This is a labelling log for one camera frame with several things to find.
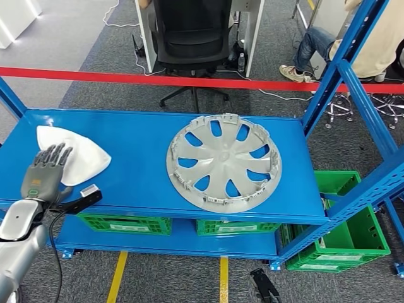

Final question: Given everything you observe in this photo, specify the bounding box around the chrome stool base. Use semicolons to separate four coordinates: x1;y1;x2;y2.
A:
369;92;404;129
325;92;354;129

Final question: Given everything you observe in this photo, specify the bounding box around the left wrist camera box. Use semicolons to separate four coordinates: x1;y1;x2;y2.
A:
57;184;103;216

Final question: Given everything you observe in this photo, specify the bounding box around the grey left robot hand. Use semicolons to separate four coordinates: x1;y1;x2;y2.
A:
20;143;74;205

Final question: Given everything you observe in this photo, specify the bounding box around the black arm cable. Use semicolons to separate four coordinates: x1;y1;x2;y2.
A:
48;210;64;303

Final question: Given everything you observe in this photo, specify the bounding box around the green plastic crate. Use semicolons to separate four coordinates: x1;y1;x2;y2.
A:
281;170;391;263
196;219;282;237
77;213;172;236
285;252;379;273

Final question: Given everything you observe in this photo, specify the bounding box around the grey wheel hubcap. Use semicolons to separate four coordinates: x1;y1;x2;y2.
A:
166;112;283;215

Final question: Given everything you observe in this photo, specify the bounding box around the person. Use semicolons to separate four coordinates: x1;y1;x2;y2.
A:
279;0;404;83

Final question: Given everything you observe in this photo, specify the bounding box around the white floor cable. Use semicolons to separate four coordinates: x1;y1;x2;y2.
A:
101;0;141;28
259;88;313;102

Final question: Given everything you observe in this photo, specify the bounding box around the black device with antenna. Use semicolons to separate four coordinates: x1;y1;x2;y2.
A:
131;33;146;58

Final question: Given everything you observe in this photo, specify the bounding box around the white plastic panel part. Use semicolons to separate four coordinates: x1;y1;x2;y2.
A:
36;125;112;187

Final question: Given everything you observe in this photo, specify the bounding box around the black office chair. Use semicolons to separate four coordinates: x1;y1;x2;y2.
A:
148;0;236;114

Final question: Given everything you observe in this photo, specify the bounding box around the red barrier tape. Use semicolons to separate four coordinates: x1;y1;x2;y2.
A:
0;66;404;95

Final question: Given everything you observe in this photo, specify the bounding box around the blue metal shelf rack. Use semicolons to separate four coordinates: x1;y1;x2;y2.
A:
0;0;404;272
383;199;404;279

